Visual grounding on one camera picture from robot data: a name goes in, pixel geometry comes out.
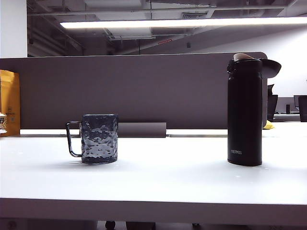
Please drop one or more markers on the long ceiling light strip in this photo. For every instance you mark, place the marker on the long ceiling light strip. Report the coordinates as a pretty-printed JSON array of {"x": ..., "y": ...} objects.
[{"x": 168, "y": 23}]

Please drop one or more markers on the red ceiling sign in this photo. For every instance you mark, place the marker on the red ceiling sign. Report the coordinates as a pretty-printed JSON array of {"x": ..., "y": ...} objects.
[{"x": 164, "y": 41}]

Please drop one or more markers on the small white jar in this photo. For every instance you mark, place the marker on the small white jar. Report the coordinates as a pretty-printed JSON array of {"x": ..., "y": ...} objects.
[{"x": 2, "y": 123}]

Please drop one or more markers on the black caster wheel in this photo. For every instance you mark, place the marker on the black caster wheel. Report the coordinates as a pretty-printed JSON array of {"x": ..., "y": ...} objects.
[{"x": 109, "y": 225}]

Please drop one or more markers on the small yellow object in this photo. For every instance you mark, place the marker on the small yellow object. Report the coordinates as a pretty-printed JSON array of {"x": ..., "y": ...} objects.
[{"x": 269, "y": 125}]

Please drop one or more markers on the black Thermos flask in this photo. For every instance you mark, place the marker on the black Thermos flask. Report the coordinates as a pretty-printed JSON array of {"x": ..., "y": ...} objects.
[{"x": 244, "y": 115}]

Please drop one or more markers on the yellow box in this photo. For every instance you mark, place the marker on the yellow box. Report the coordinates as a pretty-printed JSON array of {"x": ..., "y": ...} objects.
[{"x": 12, "y": 95}]

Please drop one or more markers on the small dark desk object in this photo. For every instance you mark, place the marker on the small dark desk object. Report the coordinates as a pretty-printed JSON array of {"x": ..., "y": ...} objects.
[{"x": 287, "y": 108}]

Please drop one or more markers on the dark textured glass mug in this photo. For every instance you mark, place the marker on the dark textured glass mug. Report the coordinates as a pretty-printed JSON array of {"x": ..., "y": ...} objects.
[{"x": 99, "y": 140}]

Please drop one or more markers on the black office chair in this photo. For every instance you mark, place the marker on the black office chair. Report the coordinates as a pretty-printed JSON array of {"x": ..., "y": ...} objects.
[{"x": 272, "y": 105}]

